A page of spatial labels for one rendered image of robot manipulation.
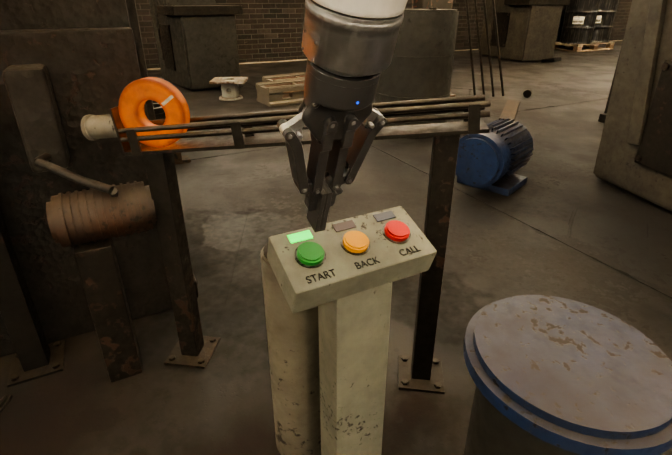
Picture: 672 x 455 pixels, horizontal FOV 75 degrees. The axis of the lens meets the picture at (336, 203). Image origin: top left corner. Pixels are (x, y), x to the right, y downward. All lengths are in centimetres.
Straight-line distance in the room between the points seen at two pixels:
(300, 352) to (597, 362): 50
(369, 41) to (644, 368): 65
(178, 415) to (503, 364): 82
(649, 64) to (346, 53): 231
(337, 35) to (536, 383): 56
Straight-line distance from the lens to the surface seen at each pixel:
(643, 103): 265
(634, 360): 86
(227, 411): 125
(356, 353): 75
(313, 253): 63
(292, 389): 96
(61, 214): 114
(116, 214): 114
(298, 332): 86
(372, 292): 69
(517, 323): 85
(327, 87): 44
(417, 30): 322
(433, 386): 129
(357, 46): 41
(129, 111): 110
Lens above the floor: 94
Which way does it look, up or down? 25 degrees down
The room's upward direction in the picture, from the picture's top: straight up
